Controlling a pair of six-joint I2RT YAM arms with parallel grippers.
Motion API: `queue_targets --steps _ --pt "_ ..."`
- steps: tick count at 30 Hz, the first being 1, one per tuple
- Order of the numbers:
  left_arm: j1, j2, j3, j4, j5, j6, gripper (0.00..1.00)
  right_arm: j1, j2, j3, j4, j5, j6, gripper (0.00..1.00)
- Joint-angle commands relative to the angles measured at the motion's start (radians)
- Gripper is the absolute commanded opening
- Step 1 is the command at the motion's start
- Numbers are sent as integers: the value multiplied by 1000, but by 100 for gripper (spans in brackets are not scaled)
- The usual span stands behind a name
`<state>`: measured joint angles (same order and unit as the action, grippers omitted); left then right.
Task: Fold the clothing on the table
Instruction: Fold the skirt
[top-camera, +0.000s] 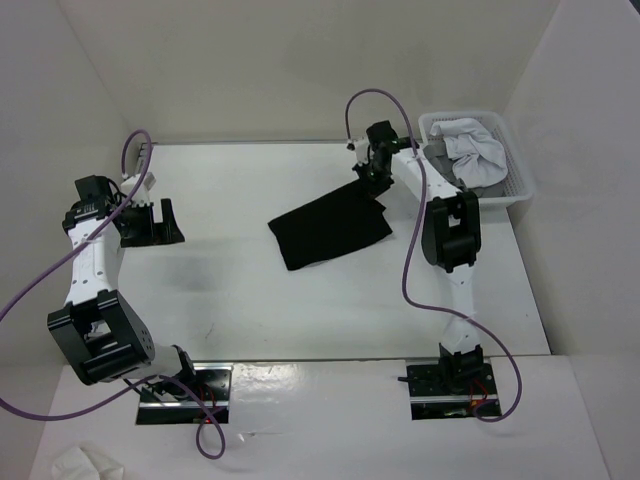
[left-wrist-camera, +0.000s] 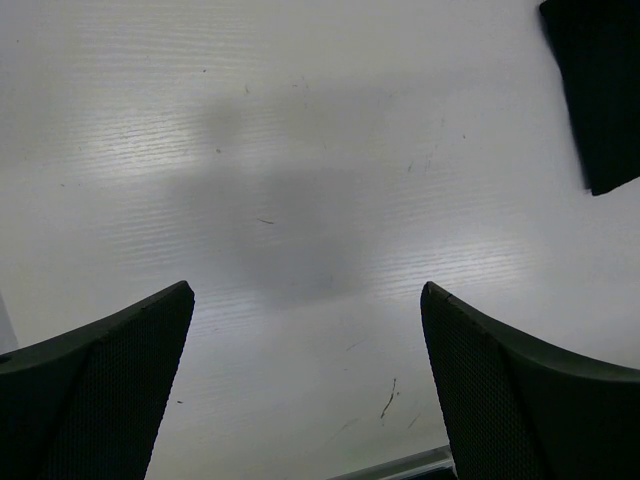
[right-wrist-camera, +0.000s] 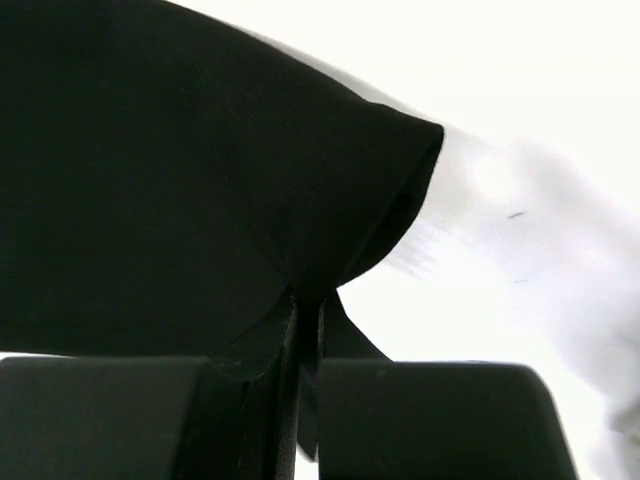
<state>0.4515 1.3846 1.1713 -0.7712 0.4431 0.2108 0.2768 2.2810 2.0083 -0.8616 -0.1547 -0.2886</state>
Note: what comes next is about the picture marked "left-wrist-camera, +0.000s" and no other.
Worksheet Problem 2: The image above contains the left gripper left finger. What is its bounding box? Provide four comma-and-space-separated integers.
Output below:
1, 281, 195, 479

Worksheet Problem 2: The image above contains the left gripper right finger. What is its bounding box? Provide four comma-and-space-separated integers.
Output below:
421, 282, 639, 479

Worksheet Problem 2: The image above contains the black skirt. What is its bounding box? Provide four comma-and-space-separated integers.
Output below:
538, 0, 639, 196

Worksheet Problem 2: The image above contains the aluminium table edge rail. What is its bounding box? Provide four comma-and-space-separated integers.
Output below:
0, 289, 456, 480

